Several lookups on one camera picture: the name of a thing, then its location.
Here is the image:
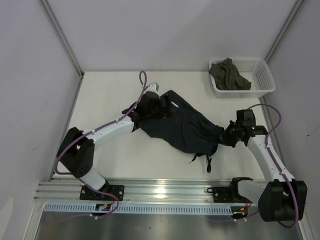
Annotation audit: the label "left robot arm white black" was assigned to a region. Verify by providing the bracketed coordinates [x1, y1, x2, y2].
[56, 91, 172, 200]

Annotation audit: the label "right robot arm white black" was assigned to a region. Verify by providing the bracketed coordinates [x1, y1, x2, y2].
[219, 107, 308, 229]

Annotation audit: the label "olive green shorts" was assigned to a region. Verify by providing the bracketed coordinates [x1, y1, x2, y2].
[209, 58, 252, 91]

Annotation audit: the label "white plastic basket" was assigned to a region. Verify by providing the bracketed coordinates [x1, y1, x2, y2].
[208, 57, 276, 98]

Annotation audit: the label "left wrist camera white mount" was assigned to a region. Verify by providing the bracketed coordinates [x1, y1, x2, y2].
[144, 82, 160, 96]

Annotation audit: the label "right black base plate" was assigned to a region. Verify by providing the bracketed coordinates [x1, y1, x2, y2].
[206, 186, 262, 204]

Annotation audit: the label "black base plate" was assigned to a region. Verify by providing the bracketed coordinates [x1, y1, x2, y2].
[79, 184, 125, 201]
[206, 186, 262, 204]

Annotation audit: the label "white slotted cable duct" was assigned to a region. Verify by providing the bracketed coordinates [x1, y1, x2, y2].
[43, 201, 233, 216]

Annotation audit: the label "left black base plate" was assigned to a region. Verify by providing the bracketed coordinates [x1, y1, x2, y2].
[79, 184, 125, 201]

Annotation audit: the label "aluminium mounting rail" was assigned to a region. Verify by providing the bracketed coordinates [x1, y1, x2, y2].
[33, 177, 307, 207]

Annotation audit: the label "right aluminium frame post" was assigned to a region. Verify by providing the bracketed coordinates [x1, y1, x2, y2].
[264, 0, 308, 64]

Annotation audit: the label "aluminium frame post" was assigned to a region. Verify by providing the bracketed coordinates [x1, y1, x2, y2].
[264, 0, 308, 64]
[38, 0, 84, 78]

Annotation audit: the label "left aluminium frame post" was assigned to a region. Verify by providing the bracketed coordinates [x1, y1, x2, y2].
[38, 0, 84, 78]

